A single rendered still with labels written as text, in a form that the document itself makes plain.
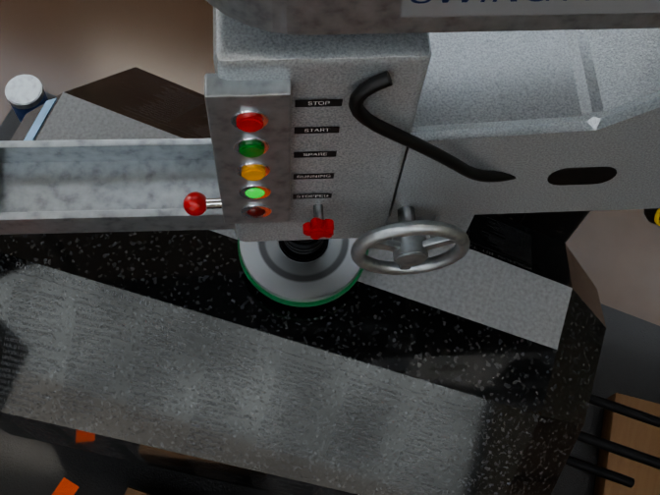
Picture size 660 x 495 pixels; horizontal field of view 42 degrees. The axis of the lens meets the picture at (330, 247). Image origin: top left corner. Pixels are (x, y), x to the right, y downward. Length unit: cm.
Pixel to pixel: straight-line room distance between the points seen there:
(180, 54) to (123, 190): 145
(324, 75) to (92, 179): 55
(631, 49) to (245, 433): 91
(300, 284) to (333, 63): 66
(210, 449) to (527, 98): 89
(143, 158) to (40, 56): 150
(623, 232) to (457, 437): 122
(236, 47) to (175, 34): 193
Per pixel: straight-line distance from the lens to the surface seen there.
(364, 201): 104
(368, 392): 144
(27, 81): 252
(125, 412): 158
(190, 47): 268
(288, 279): 139
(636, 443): 227
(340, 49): 79
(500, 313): 147
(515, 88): 98
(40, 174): 129
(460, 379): 143
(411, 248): 105
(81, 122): 162
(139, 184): 125
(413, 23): 75
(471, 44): 100
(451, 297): 146
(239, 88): 80
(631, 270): 251
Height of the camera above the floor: 216
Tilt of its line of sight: 67 degrees down
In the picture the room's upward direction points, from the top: 7 degrees clockwise
